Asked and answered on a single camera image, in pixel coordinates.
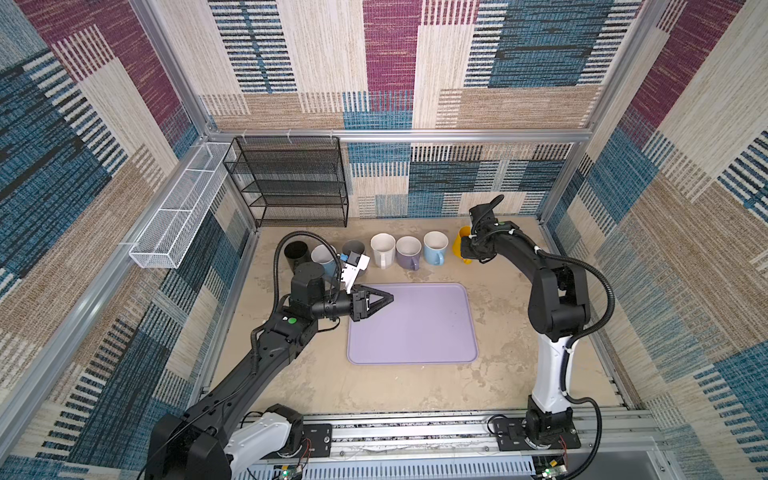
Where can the white ceramic mug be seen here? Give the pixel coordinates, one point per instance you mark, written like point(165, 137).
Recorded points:
point(383, 247)

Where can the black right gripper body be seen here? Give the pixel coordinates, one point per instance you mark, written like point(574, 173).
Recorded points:
point(472, 249)

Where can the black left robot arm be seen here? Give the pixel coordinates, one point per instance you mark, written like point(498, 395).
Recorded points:
point(252, 372)

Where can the blue floral dotted mug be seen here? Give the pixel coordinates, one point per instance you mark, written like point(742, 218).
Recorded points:
point(326, 257)

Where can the lavender ceramic mug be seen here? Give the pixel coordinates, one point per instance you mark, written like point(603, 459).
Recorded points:
point(408, 253)

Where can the lavender plastic tray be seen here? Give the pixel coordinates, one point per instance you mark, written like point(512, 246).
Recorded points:
point(427, 323)

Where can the light blue plain mug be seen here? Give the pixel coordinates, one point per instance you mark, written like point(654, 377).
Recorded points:
point(435, 245)

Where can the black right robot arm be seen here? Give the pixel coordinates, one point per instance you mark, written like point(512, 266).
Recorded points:
point(557, 310)

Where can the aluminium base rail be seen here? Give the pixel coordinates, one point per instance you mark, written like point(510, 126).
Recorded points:
point(360, 435)

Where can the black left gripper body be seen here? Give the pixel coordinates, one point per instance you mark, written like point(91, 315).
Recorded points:
point(342, 306)

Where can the black wire shelf rack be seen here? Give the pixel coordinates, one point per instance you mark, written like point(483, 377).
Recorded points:
point(290, 181)

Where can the white wire mesh basket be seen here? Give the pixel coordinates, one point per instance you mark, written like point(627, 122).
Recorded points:
point(166, 239)

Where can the grey ceramic mug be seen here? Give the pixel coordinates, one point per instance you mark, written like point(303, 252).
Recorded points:
point(353, 246)

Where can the yellow round mug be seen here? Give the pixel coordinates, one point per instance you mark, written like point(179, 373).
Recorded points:
point(463, 232)

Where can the black ceramic mug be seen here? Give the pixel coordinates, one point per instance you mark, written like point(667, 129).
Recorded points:
point(296, 253)

